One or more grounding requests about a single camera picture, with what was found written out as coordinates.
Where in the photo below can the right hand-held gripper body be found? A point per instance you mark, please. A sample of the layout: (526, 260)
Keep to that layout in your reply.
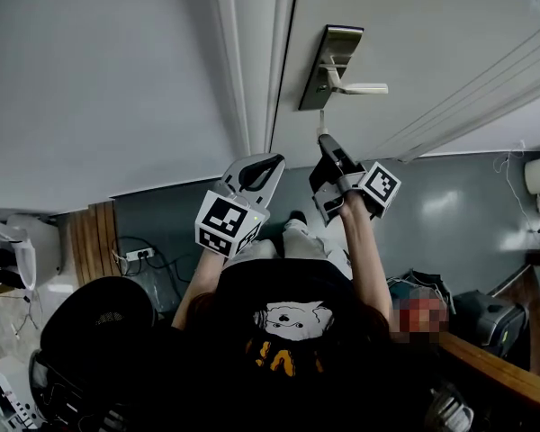
(380, 187)

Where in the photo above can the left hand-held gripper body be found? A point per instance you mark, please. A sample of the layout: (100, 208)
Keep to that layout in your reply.
(227, 223)

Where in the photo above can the silver door lock plate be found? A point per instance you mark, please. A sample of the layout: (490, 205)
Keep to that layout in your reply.
(337, 45)

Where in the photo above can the person's right forearm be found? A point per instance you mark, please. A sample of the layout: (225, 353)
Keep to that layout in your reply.
(364, 250)

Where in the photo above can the person's left forearm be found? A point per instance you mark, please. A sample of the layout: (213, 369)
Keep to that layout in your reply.
(198, 286)

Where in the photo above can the white door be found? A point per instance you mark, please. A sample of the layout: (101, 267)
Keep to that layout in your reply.
(432, 52)

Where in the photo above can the person's grey trousers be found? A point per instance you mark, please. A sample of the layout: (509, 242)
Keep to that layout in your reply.
(297, 241)

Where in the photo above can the white power strip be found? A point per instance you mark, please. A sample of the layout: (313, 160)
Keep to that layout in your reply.
(140, 254)

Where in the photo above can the person's black printed t-shirt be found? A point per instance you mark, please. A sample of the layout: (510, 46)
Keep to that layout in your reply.
(292, 331)

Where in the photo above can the wooden slatted panel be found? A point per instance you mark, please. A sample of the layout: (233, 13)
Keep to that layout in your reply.
(94, 241)

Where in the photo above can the black office chair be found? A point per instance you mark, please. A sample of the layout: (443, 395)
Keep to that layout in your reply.
(94, 322)

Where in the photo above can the wooden table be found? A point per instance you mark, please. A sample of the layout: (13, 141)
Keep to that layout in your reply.
(504, 371)

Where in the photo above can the white sneaker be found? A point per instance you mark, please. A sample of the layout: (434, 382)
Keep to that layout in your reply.
(450, 410)

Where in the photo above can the white box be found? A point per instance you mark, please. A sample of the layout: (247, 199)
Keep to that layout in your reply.
(4, 394)

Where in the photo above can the white door frame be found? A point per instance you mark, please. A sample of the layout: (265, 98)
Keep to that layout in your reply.
(252, 56)

